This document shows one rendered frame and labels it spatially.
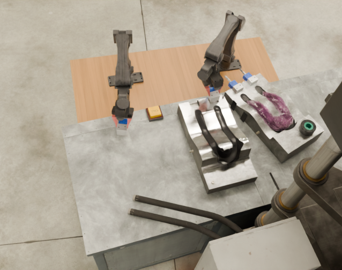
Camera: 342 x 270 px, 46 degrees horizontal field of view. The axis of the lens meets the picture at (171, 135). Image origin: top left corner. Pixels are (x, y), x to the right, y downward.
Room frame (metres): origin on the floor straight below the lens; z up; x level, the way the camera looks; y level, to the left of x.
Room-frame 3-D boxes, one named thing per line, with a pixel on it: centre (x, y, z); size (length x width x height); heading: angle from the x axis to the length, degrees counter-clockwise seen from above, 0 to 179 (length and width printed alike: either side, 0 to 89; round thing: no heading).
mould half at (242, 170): (1.06, -0.24, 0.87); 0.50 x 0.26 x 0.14; 23
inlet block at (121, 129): (1.06, 0.25, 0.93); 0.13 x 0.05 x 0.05; 2
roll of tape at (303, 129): (1.17, -0.70, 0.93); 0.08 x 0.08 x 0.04
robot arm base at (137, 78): (1.42, 0.30, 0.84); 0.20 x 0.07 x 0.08; 109
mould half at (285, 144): (1.28, -0.53, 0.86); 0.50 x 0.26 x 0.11; 41
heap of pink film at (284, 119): (1.28, -0.52, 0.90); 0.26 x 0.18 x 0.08; 41
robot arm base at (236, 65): (1.62, -0.26, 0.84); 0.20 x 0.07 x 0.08; 109
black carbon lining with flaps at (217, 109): (1.08, -0.24, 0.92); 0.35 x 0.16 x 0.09; 23
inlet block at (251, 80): (1.52, -0.39, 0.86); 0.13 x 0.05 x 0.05; 41
